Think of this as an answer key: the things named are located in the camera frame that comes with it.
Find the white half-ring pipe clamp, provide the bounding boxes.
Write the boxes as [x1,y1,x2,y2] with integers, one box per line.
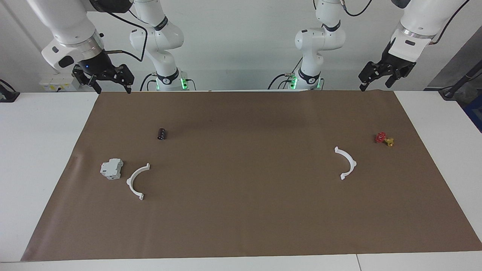
[334,146,357,180]
[126,163,151,200]

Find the red and yellow valve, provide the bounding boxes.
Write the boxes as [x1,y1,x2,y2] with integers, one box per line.
[375,132,395,147]

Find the black tripod stand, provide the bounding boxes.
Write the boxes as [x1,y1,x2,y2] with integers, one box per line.
[439,60,482,100]

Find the grey partition panel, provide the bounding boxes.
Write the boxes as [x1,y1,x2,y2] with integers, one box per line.
[426,26,482,91]

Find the white circuit breaker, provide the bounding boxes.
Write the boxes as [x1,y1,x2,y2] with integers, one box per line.
[100,158,124,180]

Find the brown paper mat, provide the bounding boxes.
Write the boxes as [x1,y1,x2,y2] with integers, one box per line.
[21,90,482,262]

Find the black right base cables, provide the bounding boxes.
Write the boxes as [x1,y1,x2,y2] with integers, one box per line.
[140,73,196,91]

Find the black base cables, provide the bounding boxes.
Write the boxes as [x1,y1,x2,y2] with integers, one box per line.
[140,73,196,91]
[267,56,304,90]

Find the white wall socket box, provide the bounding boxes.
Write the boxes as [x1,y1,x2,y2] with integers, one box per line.
[39,73,81,92]

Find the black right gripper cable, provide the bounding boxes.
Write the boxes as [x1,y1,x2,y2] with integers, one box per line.
[100,9,145,62]

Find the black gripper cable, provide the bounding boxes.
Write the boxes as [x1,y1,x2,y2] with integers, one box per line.
[341,0,471,45]
[100,9,145,62]

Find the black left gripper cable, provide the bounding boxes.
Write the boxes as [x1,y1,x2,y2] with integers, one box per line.
[341,0,471,45]

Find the black clamp mount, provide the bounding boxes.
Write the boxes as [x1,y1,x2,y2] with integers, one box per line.
[0,79,20,103]

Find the black left base cables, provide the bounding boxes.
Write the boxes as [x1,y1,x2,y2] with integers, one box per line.
[267,56,304,90]

